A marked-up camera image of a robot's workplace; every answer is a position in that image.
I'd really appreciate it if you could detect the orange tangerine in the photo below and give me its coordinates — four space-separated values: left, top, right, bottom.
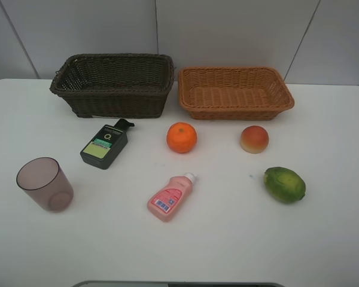
166 122 197 154

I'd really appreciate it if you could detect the pink detergent bottle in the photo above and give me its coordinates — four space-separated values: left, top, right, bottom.
147 173 197 222

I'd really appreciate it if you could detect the red yellow peach fruit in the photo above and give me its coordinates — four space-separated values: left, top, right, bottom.
240 126 269 154

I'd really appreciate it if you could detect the black green pump bottle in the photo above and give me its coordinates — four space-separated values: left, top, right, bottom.
80 118 135 170

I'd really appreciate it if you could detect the green lime fruit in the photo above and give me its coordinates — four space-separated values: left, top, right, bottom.
264 167 306 204

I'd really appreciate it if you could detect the translucent purple plastic cup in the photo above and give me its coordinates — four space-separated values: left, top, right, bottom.
16 157 74 212

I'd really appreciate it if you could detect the orange wicker basket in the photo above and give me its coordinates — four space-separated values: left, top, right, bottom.
178 67 294 121

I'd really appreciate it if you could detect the dark brown wicker basket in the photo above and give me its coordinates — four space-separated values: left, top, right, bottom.
50 53 175 118

